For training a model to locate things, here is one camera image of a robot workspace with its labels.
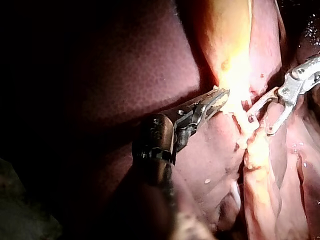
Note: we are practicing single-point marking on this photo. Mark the left arm instrument jaw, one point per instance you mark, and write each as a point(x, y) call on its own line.
point(212, 97)
point(212, 110)

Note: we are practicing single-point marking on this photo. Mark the white cloth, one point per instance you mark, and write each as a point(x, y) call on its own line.
point(22, 205)

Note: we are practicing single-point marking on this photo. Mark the pale fatty tissue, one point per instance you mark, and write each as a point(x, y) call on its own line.
point(258, 152)

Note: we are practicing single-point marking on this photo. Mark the right arm instrument jaw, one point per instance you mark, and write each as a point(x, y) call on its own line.
point(262, 102)
point(281, 120)

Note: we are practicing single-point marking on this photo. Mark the gallbladder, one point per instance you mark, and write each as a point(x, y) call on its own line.
point(225, 37)

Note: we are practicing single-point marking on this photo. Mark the right arm instrument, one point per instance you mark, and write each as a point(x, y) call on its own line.
point(297, 82)

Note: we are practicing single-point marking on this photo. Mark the dark red liver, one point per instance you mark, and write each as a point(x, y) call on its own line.
point(150, 65)

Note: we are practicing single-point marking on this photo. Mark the left arm instrument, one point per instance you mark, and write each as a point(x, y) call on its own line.
point(156, 135)

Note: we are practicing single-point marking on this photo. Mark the dark left arm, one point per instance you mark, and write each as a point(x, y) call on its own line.
point(152, 200)

